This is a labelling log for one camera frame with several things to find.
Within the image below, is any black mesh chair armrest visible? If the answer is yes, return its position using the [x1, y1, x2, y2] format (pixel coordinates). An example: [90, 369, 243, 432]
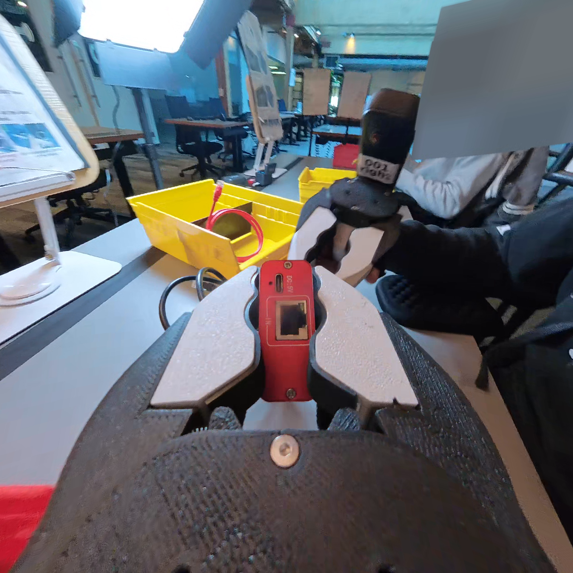
[375, 274, 504, 341]

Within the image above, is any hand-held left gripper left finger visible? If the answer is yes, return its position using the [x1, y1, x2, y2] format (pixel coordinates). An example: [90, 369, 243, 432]
[150, 265, 262, 434]

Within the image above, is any red ethernet splitter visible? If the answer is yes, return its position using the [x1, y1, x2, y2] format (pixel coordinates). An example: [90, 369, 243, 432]
[258, 261, 315, 403]

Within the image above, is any overhead studio light panel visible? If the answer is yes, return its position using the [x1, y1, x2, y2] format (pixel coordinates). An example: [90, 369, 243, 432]
[54, 0, 253, 70]

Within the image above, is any black ethernet cable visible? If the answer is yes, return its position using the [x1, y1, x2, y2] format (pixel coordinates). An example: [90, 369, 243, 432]
[159, 267, 229, 329]

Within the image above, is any person's right forearm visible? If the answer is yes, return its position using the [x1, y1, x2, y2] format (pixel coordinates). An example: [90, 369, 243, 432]
[383, 221, 520, 292]

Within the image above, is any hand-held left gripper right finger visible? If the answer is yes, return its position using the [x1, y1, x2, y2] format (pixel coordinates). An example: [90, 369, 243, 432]
[308, 266, 420, 430]

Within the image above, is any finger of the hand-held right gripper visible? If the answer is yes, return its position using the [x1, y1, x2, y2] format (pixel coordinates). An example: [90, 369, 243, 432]
[287, 207, 341, 265]
[333, 223, 385, 288]

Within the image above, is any printed instruction sheet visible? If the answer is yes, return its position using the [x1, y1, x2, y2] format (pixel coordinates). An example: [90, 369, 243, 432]
[0, 36, 88, 189]

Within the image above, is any black bin divider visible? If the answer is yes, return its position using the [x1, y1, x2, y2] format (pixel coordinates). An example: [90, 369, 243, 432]
[190, 201, 256, 244]

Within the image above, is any red plastic bin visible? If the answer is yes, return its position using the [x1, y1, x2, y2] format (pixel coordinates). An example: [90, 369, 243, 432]
[332, 143, 361, 170]
[0, 485, 55, 573]

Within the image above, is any yellow plastic bin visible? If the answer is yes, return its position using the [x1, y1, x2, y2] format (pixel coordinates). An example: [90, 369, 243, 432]
[298, 167, 359, 204]
[127, 178, 305, 280]

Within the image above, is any red ethernet cable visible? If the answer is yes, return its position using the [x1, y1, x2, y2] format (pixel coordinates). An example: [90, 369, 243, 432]
[205, 181, 265, 264]

